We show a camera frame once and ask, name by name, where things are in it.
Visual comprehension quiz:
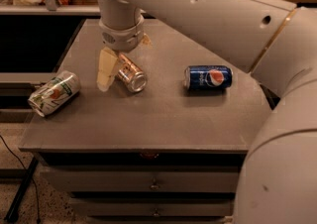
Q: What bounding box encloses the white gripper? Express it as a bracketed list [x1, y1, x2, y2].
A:
[97, 17, 152, 92]

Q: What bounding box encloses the orange soda can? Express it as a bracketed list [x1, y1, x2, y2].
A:
[117, 54, 147, 93]

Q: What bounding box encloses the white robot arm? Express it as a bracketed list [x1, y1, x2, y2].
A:
[98, 0, 317, 224]

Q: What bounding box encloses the white green soda can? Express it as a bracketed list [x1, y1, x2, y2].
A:
[28, 70, 81, 117]

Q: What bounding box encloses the blue Pepsi can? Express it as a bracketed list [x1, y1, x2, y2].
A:
[184, 65, 233, 90]

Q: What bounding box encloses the grey drawer cabinet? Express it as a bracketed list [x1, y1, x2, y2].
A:
[20, 20, 270, 224]

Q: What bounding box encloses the upper drawer with knob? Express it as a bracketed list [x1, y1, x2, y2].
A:
[42, 168, 239, 193]

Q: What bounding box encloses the drawer with knob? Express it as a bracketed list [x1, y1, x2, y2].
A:
[42, 168, 239, 193]
[69, 198, 233, 217]

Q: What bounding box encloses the lower drawer with knob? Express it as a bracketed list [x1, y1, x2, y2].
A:
[69, 198, 233, 217]

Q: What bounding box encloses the black left floor bar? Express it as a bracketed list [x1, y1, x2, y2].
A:
[0, 158, 39, 224]

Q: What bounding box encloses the black floor cable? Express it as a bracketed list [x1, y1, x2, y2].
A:
[0, 134, 42, 224]

